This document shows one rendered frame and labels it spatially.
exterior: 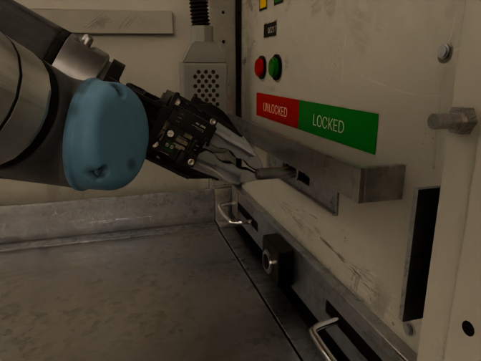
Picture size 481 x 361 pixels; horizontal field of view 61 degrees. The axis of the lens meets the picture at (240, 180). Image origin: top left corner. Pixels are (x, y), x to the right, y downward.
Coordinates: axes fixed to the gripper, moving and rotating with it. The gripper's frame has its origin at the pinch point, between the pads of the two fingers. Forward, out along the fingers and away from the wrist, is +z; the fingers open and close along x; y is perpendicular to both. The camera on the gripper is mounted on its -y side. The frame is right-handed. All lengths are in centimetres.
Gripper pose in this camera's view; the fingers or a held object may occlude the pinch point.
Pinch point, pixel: (252, 169)
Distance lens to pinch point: 50.8
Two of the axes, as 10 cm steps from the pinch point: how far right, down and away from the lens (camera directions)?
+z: 8.3, 4.2, 3.8
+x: 4.8, -8.7, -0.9
